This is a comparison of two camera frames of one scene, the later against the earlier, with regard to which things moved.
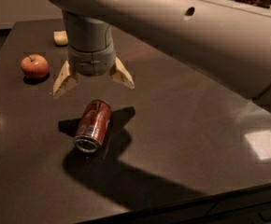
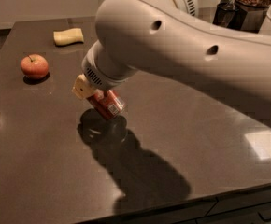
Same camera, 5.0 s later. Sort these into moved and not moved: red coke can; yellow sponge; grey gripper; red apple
Moved: grey gripper; red coke can
Not moved: red apple; yellow sponge
